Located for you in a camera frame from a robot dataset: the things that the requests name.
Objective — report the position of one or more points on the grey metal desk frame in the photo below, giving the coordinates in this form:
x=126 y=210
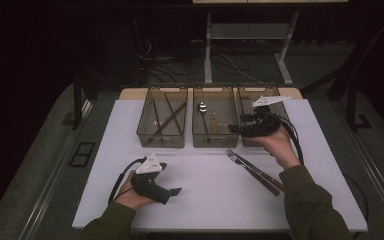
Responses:
x=207 y=50

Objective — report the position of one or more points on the person's left hand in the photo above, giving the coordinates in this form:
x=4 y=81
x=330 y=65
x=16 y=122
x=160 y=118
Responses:
x=128 y=196

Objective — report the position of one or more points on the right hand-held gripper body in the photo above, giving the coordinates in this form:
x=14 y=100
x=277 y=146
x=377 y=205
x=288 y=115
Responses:
x=263 y=125

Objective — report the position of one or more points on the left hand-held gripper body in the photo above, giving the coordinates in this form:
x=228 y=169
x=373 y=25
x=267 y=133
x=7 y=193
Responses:
x=146 y=186

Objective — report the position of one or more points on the metal floor rail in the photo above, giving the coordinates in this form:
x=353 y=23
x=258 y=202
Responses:
x=380 y=186
x=45 y=196

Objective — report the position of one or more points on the beige translucent plastic spoon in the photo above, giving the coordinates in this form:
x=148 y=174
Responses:
x=214 y=125

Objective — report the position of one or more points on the black metal stand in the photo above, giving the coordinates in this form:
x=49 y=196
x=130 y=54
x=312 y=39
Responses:
x=351 y=106

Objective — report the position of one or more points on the metal spoon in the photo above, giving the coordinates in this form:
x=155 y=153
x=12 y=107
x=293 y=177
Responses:
x=202 y=107

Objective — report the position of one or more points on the person's right hand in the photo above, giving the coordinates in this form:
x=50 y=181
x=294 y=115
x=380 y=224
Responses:
x=281 y=148

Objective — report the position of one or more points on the smoky translucent plastic bin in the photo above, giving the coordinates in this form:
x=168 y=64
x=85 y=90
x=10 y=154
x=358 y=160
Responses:
x=225 y=113
x=246 y=96
x=146 y=126

